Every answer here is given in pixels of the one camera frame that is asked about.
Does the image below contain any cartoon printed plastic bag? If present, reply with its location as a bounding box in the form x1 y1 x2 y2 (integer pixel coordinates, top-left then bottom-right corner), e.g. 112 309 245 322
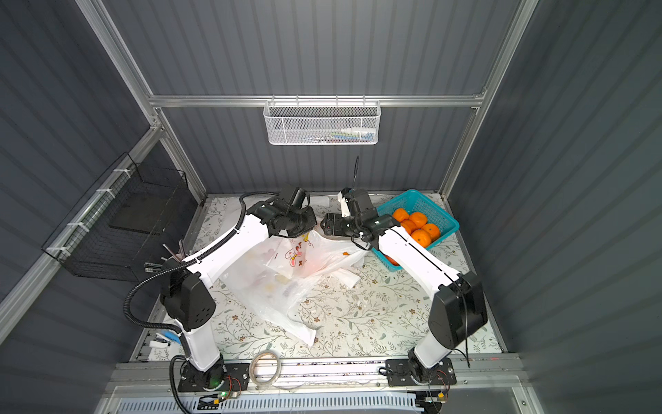
235 230 367 290

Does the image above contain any teal plastic basket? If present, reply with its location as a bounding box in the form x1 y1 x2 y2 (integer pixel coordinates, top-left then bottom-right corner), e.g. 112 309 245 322
377 189 460 252

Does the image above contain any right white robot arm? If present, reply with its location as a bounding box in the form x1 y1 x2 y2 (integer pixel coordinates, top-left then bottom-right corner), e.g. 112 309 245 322
322 187 488 370

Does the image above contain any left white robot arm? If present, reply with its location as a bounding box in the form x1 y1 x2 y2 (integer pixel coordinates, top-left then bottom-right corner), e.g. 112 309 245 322
160 186 317 373

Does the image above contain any orange mandarin top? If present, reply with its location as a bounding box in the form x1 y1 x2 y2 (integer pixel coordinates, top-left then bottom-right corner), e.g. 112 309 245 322
392 208 410 223

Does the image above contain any orange mandarin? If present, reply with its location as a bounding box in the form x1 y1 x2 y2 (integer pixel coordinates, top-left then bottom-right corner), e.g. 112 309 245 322
392 208 410 223
409 211 428 229
411 229 433 248
422 223 441 242

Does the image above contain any orange mandarin centre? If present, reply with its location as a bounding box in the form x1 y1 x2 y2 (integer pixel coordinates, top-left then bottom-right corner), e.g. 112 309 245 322
409 211 428 229

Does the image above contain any orange mandarin front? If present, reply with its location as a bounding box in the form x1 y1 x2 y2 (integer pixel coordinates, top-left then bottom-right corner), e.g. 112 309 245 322
411 229 433 248

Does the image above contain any orange mandarin right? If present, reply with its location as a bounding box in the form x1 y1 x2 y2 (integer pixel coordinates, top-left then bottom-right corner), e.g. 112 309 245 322
422 223 441 242

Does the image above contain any clear plastic bag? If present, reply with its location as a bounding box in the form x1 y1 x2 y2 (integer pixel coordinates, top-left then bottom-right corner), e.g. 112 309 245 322
222 258 365 347

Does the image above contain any blue marker pen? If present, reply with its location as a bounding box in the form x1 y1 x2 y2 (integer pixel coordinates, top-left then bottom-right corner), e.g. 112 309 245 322
155 331 181 345

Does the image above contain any white wire wall basket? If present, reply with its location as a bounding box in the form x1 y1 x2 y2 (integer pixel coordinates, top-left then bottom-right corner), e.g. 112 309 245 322
263 98 382 146

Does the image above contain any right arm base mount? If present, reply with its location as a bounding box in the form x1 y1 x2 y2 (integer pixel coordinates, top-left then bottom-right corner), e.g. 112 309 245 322
378 358 457 387

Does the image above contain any black wire wall basket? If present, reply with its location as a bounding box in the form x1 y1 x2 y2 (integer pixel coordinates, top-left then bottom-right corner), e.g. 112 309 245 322
41 158 197 282

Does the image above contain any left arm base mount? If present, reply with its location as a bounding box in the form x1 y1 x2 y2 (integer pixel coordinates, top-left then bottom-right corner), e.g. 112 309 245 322
175 362 250 393

